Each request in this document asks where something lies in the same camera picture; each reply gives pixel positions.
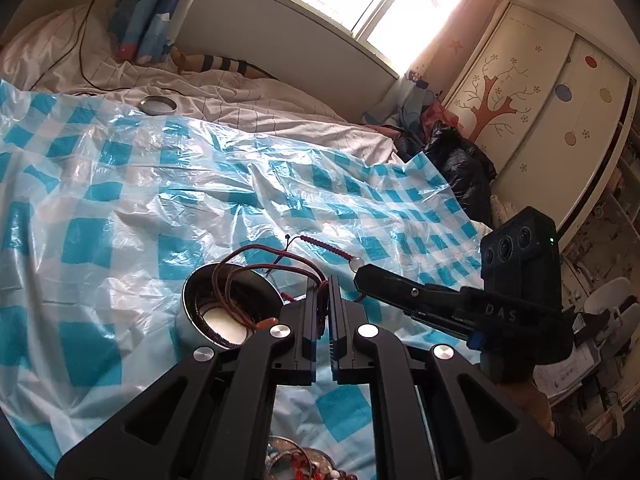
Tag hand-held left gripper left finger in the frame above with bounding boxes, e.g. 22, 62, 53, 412
54, 275, 332, 480

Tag red white bead bracelets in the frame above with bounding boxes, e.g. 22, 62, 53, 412
267, 435, 361, 480

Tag white wardrobe with tree decal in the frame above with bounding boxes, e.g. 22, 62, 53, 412
440, 2, 640, 242

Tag red cord necklace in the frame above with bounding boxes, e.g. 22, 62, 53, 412
212, 234, 368, 333

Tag striped plush toy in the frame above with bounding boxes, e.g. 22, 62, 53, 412
172, 50, 279, 81

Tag round metal tin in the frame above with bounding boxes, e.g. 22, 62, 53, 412
175, 260, 283, 358

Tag black plastic bag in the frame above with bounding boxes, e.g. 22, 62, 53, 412
422, 120, 499, 226

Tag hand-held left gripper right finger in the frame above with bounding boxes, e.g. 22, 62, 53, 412
330, 276, 584, 480

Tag red plastic bag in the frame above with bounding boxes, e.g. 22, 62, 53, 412
425, 100, 459, 132

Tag pale grid bed sheet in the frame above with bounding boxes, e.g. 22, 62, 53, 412
0, 2, 416, 166

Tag wooden shelf unit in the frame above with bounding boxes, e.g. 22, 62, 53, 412
595, 125, 640, 281

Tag blue checkered plastic sheet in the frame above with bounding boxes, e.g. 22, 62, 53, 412
0, 80, 493, 480

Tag person's right forearm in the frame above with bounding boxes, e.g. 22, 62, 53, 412
517, 377, 557, 436

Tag thin black cable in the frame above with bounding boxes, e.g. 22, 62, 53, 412
75, 0, 182, 97

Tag white chair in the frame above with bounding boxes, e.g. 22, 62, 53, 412
582, 277, 640, 347

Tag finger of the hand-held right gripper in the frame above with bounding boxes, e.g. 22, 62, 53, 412
400, 305, 485, 350
353, 263, 468, 317

